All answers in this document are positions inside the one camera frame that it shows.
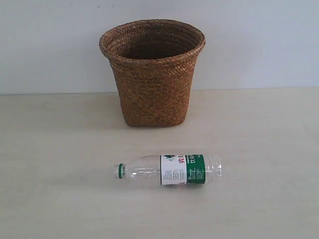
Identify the clear plastic water bottle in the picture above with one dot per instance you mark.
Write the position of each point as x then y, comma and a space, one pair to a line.
170, 169

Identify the brown woven basket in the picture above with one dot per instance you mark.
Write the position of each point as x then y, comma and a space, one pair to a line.
153, 63

